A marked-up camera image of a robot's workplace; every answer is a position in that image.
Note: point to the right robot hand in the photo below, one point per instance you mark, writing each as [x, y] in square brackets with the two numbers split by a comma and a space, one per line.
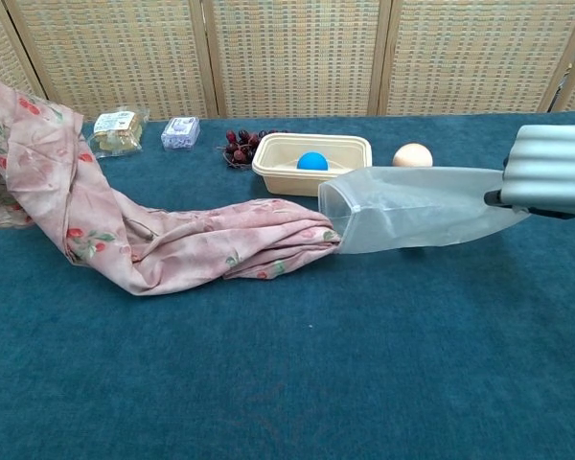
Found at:
[551, 167]

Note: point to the transparent plastic bag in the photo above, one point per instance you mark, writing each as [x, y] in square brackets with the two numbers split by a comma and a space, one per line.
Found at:
[412, 211]

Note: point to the pink floral clothes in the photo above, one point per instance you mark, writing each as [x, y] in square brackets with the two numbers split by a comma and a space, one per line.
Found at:
[196, 239]

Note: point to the peach coloured ball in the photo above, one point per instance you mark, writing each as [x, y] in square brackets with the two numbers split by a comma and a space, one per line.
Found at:
[412, 155]

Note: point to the blue ball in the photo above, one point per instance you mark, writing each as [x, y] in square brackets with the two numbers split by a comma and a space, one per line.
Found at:
[312, 162]

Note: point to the beige food container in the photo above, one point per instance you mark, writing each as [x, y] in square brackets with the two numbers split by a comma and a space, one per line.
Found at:
[278, 177]

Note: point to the bunch of red grapes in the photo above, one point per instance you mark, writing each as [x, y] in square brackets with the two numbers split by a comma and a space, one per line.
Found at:
[239, 148]

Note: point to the small purple packet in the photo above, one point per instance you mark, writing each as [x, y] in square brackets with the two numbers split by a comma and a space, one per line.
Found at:
[181, 134]

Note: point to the packaged bread in clear wrap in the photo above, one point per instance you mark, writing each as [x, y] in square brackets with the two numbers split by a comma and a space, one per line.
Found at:
[115, 129]

